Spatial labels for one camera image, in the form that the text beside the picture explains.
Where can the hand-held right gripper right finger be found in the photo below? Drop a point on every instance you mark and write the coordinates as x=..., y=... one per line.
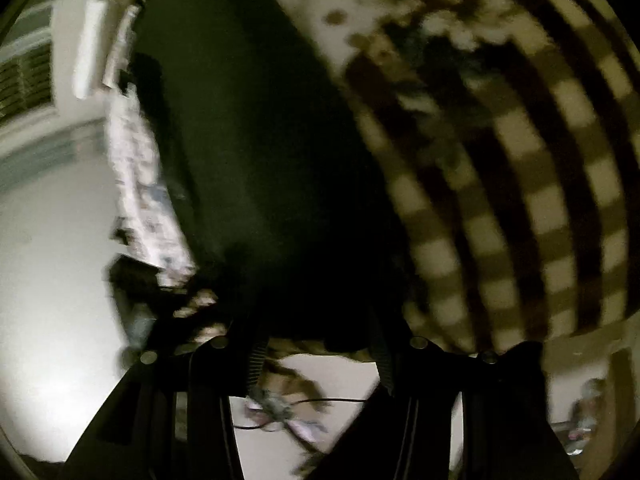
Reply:
x=385, y=360

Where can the floral checked bedspread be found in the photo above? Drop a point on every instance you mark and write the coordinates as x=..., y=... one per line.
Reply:
x=500, y=185

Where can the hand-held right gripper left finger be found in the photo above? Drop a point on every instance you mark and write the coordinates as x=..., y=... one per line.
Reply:
x=256, y=360

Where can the dark striped sweater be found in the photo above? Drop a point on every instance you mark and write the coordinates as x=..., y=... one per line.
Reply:
x=250, y=160

